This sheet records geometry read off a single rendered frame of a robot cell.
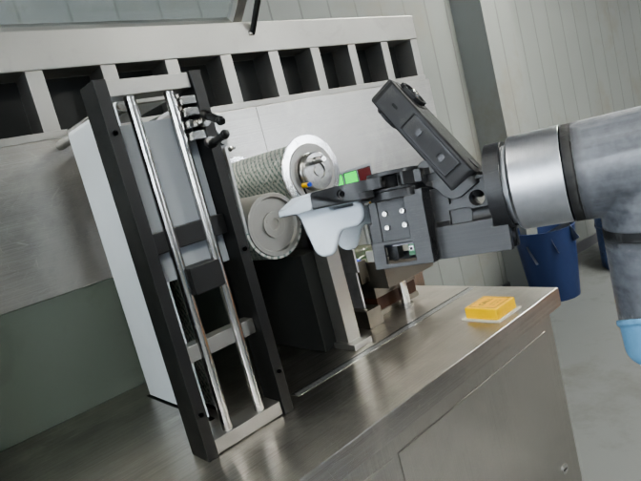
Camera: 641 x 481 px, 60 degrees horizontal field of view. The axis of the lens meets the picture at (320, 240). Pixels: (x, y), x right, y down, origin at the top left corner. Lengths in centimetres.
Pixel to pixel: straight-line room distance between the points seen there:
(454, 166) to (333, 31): 130
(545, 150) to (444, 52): 354
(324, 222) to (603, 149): 23
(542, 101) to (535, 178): 434
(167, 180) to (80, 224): 43
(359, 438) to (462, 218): 42
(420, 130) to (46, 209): 88
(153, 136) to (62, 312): 51
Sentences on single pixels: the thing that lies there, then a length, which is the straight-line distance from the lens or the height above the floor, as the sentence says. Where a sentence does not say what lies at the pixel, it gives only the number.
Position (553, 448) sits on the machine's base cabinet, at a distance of 131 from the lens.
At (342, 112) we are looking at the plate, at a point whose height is 138.
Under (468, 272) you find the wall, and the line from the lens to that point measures 389.
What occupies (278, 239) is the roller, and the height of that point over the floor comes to 115.
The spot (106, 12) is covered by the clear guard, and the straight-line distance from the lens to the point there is 137.
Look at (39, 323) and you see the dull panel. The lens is 121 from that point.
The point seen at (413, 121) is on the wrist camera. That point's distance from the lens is 48.
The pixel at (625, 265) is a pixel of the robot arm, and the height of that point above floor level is 115.
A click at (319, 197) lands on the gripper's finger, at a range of 49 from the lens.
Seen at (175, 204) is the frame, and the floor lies 126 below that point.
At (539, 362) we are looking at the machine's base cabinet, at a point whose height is 77.
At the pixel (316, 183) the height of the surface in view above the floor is 123.
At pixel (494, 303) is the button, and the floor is 92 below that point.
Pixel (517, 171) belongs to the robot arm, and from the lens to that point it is 44.
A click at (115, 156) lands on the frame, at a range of 77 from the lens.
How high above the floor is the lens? 128
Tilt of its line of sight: 8 degrees down
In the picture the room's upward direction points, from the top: 14 degrees counter-clockwise
